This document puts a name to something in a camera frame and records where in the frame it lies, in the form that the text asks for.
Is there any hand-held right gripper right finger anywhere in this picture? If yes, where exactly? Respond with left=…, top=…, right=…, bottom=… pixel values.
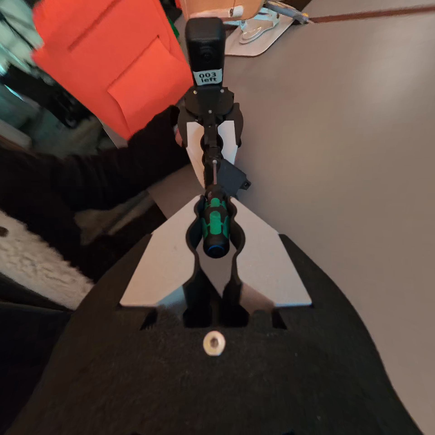
left=227, top=195, right=313, bottom=308

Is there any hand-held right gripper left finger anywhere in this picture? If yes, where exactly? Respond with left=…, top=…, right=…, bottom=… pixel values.
left=119, top=195, right=204, bottom=307

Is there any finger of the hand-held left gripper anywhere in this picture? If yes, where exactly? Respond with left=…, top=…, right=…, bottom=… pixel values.
left=185, top=121, right=206, bottom=187
left=217, top=120, right=238, bottom=166

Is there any black plastic bracket part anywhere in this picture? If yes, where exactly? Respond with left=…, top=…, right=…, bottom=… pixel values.
left=201, top=122, right=253, bottom=202

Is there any green black handle screwdriver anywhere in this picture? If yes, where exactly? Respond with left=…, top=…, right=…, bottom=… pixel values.
left=201, top=160, right=232, bottom=259

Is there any person's left forearm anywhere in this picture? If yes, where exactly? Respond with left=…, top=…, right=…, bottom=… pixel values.
left=0, top=105, right=191, bottom=220

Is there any white jointed lamp arm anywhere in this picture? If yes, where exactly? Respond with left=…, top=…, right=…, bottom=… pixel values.
left=238, top=8, right=281, bottom=45

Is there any white desk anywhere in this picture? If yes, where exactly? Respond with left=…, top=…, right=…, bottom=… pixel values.
left=146, top=0, right=435, bottom=435

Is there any grey pen with yellow tip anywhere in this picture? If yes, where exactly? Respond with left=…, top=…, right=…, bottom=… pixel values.
left=264, top=0, right=311, bottom=24

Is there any white round base plate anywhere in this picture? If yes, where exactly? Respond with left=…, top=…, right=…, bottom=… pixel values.
left=224, top=14, right=295, bottom=57

